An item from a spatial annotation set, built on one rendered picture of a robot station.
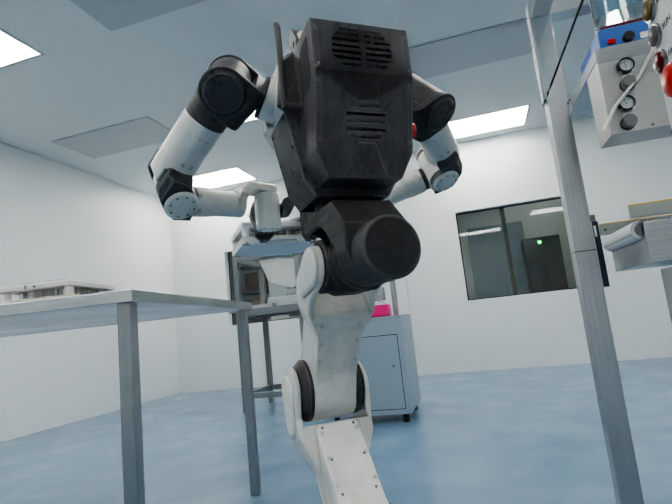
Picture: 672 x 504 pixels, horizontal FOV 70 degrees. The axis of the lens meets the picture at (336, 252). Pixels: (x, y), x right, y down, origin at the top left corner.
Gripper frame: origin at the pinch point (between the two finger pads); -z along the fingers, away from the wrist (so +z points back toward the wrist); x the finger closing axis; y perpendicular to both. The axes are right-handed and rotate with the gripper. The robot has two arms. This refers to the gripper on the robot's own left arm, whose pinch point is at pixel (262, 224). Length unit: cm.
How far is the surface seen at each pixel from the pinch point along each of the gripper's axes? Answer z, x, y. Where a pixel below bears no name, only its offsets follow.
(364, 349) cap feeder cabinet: -200, 57, 82
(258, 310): -321, 19, 13
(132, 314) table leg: 5.5, 24.6, -38.1
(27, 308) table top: -1, 20, -67
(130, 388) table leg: 7, 44, -39
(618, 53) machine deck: 54, -28, 87
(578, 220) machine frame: 23, 9, 94
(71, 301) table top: 3, 19, -54
